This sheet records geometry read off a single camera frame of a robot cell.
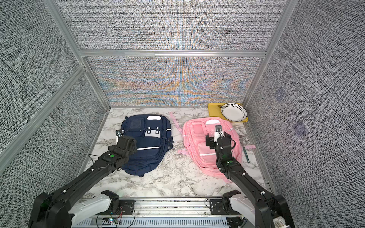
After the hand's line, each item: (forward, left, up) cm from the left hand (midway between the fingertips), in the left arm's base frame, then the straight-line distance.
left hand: (127, 143), depth 84 cm
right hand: (+3, -54, +6) cm, 54 cm away
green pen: (-4, -74, -12) cm, 75 cm away
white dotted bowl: (+33, -76, -12) cm, 84 cm away
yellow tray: (+36, -60, -12) cm, 71 cm away
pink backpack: (+11, -42, -6) cm, 44 cm away
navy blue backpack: (+13, -13, -10) cm, 20 cm away
